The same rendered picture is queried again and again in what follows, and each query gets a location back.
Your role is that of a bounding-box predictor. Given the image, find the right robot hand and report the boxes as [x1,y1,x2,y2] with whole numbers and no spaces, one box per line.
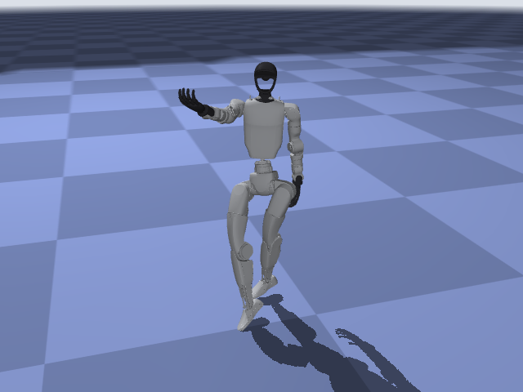
[178,87,215,117]

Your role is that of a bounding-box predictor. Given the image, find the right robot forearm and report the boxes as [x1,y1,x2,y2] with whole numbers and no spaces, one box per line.
[202,106,230,124]

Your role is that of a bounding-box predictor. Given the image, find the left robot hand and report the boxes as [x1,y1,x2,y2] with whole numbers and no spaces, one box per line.
[288,176,302,207]

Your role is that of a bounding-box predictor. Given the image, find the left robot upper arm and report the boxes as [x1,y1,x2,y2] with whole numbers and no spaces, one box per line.
[284,103,303,154]

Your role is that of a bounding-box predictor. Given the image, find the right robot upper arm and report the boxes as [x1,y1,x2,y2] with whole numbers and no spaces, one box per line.
[224,99,245,123]

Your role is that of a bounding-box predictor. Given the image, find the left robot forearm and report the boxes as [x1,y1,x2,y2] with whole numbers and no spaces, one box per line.
[290,142,304,181]

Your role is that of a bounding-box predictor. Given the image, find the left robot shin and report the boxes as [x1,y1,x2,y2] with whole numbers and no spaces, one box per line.
[260,236,282,283]

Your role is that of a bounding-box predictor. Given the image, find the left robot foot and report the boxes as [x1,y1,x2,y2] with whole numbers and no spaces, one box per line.
[252,275,278,299]

